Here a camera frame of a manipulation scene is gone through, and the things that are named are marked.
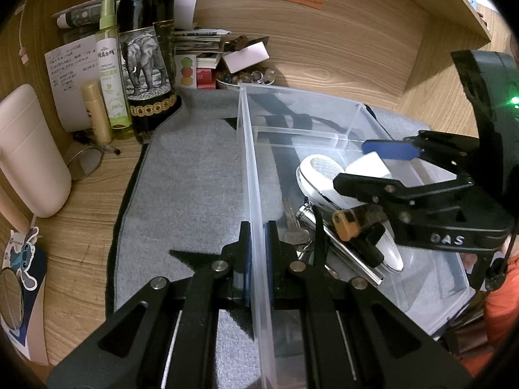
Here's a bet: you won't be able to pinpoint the white card in bowl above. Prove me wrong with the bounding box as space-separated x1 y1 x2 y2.
223 41 269 74

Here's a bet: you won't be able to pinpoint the black gold rectangular lighter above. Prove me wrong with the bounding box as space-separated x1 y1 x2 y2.
332 204 387 242

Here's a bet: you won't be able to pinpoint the person right hand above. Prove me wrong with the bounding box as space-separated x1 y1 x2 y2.
460 253 508 279

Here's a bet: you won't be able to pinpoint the black usb wireless microphone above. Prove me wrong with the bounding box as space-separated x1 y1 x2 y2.
358 222 385 268

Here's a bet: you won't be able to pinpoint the white power plug adapter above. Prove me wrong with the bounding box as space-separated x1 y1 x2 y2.
345 152 392 179

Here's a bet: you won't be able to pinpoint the round wire eyeglasses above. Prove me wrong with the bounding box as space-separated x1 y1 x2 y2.
66 142 121 182

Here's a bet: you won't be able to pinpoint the grey desk mat black letters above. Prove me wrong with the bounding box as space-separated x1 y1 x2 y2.
105 86 464 389

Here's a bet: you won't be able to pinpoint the white handwritten note paper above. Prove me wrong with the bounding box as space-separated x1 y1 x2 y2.
45 35 99 133

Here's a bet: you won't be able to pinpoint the white bowl of stones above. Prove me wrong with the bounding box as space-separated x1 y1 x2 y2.
215 64 276 89

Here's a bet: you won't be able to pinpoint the blue cartoon sticker card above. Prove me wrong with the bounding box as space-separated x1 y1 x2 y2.
1 227 48 365

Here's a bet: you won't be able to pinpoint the white handheld massager device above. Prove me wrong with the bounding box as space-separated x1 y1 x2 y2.
296 155 404 273

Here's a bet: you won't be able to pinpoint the silver keys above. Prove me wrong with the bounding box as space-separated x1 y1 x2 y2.
282 197 312 260

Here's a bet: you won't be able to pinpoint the silver metal flashlight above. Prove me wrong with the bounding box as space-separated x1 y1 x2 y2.
296 203 384 285

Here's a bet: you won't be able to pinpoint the round wooden coaster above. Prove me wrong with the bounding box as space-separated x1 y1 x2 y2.
1 275 24 330

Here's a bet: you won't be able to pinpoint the dark wine bottle elephant label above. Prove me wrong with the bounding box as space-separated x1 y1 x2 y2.
117 0 181 143

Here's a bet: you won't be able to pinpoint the orange sleeve forearm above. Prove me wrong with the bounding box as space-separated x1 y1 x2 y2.
461 242 519 377

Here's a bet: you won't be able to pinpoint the green spray bottle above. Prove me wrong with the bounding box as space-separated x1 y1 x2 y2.
96 0 131 135

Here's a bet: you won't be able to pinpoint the beige pink thermos mug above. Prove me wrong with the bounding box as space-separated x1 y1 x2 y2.
1 83 71 218

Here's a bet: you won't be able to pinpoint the clear plastic storage box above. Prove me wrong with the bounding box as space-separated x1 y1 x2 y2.
238 85 473 388

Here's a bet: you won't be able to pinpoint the yellow lip balm tube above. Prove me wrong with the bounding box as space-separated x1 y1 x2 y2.
81 80 113 145

